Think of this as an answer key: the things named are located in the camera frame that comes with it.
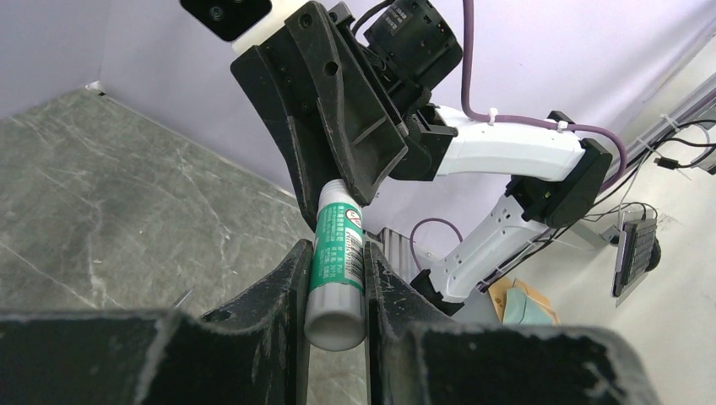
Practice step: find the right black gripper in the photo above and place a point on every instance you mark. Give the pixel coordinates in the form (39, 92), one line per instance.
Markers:
(351, 98)

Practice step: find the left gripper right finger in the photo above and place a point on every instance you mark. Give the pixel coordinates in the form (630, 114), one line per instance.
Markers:
(415, 354)

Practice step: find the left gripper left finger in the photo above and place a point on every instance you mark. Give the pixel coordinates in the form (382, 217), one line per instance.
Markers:
(250, 350)

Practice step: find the green white glue stick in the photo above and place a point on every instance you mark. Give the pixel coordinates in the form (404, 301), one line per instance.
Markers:
(335, 317)

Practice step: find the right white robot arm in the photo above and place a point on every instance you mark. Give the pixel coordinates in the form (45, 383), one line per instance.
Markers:
(556, 173)

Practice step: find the stack of spare envelopes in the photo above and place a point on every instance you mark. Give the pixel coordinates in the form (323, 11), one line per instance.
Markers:
(517, 303)

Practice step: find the black keyboard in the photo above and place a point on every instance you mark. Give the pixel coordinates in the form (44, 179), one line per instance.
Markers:
(638, 251)

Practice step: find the yellow handled screwdriver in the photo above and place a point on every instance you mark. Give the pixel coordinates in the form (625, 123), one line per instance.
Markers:
(182, 298)

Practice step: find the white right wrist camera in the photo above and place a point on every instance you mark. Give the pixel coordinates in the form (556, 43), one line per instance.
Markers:
(242, 23)

